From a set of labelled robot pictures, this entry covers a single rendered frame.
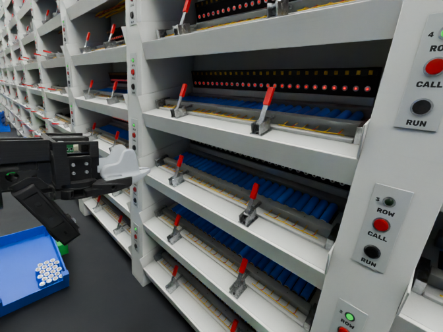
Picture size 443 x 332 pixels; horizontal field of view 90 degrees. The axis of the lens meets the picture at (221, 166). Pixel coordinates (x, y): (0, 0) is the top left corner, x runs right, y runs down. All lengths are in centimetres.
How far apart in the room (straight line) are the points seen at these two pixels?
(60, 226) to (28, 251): 87
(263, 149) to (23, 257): 107
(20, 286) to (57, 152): 88
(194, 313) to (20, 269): 71
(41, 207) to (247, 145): 34
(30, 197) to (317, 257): 45
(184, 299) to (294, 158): 63
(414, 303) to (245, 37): 50
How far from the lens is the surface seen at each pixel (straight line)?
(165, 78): 80
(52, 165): 36
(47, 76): 210
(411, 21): 37
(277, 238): 48
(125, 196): 107
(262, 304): 61
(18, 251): 127
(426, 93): 35
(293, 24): 42
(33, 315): 109
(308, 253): 46
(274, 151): 41
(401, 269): 40
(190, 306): 85
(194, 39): 57
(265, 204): 52
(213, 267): 68
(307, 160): 39
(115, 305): 102
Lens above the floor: 75
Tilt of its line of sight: 17 degrees down
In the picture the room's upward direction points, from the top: 6 degrees clockwise
